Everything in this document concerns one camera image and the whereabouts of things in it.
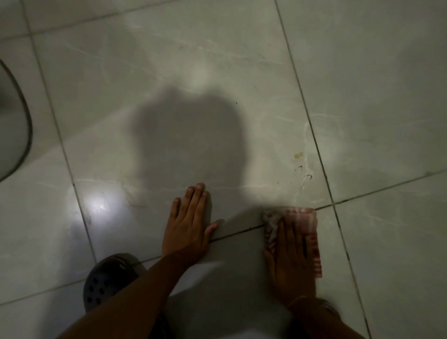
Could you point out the person's left hand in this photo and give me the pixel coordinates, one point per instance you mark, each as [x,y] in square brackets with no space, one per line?
[187,237]

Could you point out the person's right hand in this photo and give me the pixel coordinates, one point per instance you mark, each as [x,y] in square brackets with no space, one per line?
[293,265]

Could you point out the person's right thumb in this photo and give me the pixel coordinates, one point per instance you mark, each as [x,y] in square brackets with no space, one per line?
[270,257]

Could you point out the person's left middle finger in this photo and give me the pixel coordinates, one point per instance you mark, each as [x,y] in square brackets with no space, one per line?
[196,204]

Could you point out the person's left thumb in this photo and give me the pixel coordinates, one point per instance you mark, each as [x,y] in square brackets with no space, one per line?
[215,228]

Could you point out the person's left little finger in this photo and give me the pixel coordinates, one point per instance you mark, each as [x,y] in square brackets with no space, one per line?
[175,211]

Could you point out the red and white cloth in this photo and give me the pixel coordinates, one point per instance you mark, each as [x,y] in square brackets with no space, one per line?
[312,227]

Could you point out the person's right forearm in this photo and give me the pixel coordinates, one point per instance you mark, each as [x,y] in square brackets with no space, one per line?
[324,323]

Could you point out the thin orange wrist thread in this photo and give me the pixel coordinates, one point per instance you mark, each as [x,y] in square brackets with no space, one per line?
[296,299]

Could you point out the dark perforated clog shoe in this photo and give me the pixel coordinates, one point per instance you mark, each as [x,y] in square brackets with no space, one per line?
[104,279]

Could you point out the round grey dark-rimmed object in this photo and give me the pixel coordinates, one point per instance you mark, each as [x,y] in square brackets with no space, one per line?
[14,132]

